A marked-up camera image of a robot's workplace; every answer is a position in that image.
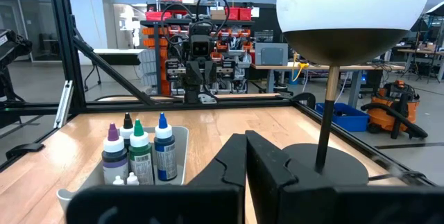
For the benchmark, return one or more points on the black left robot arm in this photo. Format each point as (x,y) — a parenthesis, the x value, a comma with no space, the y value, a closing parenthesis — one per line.
(191,94)

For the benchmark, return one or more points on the white rolling table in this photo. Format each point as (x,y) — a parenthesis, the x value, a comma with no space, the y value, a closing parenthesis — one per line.
(114,51)

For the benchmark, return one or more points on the large blue-tipped coloring bottle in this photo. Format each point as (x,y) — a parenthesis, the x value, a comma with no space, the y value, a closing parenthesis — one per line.
(164,154)

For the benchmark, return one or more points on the wooden workbench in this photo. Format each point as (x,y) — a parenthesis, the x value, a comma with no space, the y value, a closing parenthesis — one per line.
(367,67)

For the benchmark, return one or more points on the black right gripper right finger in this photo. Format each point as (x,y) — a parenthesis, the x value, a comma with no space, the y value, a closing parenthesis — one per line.
(284,189)

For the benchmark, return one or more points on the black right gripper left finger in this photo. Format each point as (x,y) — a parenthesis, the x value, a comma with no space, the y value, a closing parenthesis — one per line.
(215,199)

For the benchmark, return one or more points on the large black-tipped coloring bottle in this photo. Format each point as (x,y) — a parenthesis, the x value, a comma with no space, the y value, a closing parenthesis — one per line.
(127,130)

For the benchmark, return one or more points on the orange shop vacuum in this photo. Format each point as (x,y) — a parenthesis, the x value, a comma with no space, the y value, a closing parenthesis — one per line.
(381,116)

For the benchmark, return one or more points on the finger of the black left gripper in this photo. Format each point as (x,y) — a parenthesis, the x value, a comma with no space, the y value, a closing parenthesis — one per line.
(211,73)
(194,75)

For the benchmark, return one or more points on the black mounted device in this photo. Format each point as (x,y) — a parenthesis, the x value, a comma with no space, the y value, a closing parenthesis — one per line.
(14,49)

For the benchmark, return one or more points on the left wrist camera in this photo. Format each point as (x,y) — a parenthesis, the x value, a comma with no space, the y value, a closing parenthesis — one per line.
(200,47)

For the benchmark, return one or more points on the grey plastic bin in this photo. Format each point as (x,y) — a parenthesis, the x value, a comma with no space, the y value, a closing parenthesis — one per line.
(180,137)

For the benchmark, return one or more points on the large purple-tipped coloring bottle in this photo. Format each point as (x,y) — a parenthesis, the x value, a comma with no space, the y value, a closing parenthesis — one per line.
(114,147)

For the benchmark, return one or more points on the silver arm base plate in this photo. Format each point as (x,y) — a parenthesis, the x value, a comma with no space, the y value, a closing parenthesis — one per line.
(208,99)

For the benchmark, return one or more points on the metal shelf with red bins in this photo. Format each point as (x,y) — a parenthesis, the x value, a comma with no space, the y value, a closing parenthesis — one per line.
(239,14)

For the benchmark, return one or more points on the blue crate with black items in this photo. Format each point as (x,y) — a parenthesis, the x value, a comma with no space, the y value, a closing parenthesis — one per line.
(350,121)

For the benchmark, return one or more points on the black aluminium table frame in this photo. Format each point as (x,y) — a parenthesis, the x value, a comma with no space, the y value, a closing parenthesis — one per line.
(62,26)

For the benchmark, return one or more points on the grey equipment box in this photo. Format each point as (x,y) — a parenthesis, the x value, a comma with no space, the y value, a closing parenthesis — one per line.
(272,54)

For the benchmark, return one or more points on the silver metal bracket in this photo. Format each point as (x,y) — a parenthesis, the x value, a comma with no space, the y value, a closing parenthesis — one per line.
(64,104)

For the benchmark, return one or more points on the black flat bracket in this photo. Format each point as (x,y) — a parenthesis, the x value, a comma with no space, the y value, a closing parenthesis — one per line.
(24,148)

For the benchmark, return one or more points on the large green-tipped coloring bottle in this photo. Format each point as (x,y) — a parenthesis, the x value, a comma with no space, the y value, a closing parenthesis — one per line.
(139,140)

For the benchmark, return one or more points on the distant robot workstation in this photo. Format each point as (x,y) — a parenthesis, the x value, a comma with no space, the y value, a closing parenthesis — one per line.
(423,50)

